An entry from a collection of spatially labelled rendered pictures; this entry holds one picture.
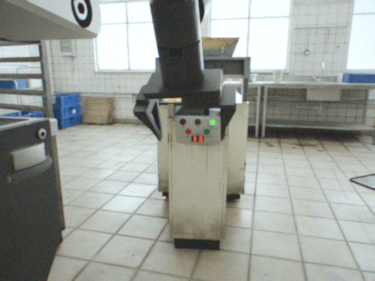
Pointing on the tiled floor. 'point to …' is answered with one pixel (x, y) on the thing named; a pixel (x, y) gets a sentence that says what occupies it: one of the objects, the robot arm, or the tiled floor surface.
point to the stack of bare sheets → (367, 180)
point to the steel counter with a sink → (327, 86)
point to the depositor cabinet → (235, 188)
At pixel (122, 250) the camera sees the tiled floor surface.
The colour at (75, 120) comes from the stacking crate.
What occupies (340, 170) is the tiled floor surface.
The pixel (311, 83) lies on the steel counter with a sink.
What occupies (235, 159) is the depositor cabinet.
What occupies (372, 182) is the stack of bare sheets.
